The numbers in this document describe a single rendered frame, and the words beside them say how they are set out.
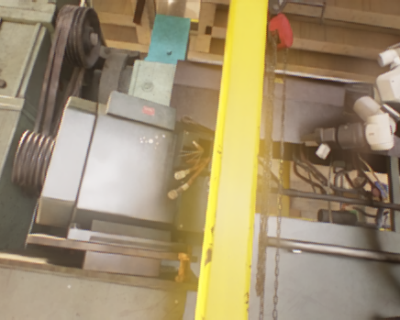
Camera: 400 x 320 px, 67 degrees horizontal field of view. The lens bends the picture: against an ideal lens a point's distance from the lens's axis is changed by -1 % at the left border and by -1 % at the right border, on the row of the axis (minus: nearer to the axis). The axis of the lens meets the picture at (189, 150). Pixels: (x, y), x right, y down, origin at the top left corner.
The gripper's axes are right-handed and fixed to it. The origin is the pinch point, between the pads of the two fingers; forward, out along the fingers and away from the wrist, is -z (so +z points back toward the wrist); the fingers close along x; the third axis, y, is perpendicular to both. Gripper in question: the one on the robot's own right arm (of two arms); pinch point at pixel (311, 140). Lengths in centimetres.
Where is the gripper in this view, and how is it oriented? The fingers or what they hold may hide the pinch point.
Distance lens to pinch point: 126.6
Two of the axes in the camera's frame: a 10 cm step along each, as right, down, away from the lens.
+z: 7.7, -1.0, -6.3
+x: 6.3, 3.1, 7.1
